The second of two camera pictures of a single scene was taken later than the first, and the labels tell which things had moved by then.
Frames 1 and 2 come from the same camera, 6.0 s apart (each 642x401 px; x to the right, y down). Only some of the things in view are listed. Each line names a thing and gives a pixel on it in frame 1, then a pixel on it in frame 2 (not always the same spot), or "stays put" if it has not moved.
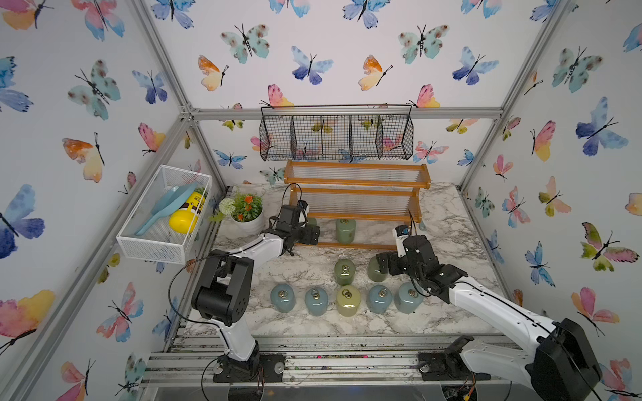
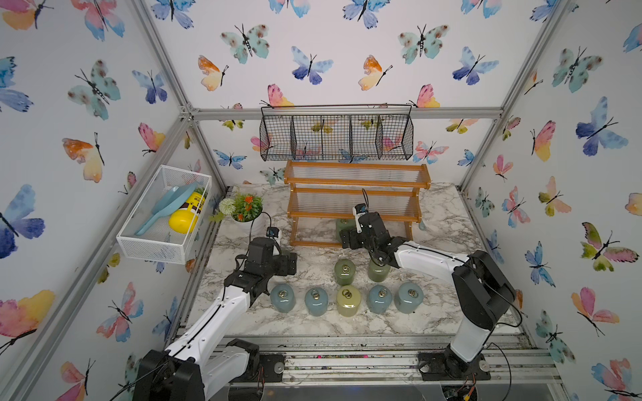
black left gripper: x=308 y=230 to x=283 y=269
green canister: x=344 y=271 stays put
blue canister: x=407 y=298 stays put
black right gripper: x=393 y=258 to x=352 y=238
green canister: x=374 y=271 stays put
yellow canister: x=349 y=300 stays put
